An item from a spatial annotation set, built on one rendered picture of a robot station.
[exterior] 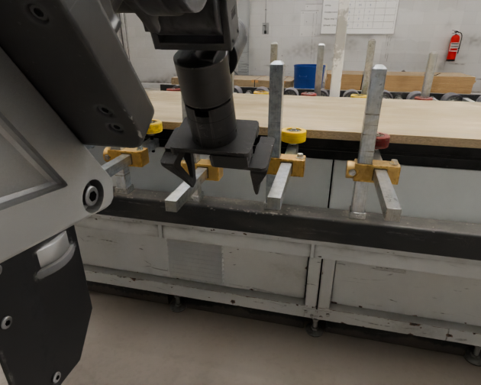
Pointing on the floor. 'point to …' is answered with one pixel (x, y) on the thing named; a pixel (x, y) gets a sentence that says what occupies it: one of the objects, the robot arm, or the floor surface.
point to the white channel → (339, 47)
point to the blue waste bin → (306, 76)
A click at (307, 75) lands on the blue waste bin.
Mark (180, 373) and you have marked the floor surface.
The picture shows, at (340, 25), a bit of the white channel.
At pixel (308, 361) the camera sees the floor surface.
